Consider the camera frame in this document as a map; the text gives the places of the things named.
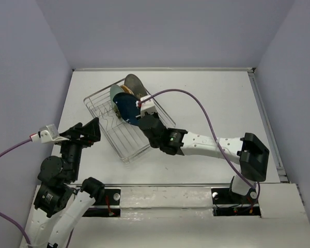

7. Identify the dark blue leaf plate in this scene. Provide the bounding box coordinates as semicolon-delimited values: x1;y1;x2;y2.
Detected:
113;92;140;126

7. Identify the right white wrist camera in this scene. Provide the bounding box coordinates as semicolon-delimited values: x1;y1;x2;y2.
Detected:
136;95;157;117

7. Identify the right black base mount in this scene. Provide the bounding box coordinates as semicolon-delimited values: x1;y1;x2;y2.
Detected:
211;188;261;216

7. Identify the orange woven round plate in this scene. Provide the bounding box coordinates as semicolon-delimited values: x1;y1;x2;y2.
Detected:
120;85;134;95

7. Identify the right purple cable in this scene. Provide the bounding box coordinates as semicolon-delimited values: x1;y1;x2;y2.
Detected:
136;89;260;210

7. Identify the teal flower plate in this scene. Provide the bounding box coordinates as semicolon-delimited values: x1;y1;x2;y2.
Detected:
110;84;123;119

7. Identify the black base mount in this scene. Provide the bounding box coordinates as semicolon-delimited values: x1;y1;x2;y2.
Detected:
83;188;121;218
211;188;261;216

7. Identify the metal wire dish rack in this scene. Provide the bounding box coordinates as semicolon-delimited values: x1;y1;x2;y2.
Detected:
83;84;176;165

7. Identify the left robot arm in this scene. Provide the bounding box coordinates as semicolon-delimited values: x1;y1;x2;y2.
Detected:
25;117;105;247

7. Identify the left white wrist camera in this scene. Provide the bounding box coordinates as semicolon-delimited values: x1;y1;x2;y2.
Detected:
30;124;68;144

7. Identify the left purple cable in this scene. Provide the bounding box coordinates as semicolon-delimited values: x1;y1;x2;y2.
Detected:
0;138;74;248

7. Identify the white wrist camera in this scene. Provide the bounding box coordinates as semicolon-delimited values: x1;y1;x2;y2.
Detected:
136;95;157;117
30;124;68;144

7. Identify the grey reindeer plate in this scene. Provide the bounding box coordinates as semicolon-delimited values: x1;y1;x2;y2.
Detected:
124;74;148;99

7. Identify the purple cable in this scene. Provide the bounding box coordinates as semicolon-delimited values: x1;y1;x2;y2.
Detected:
136;89;260;210
0;138;74;248

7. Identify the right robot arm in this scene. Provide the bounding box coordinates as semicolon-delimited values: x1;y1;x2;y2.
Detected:
138;114;270;203

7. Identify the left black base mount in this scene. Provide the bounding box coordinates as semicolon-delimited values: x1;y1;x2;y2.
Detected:
83;188;121;218

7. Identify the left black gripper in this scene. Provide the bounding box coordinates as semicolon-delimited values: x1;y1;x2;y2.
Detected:
56;115;103;179

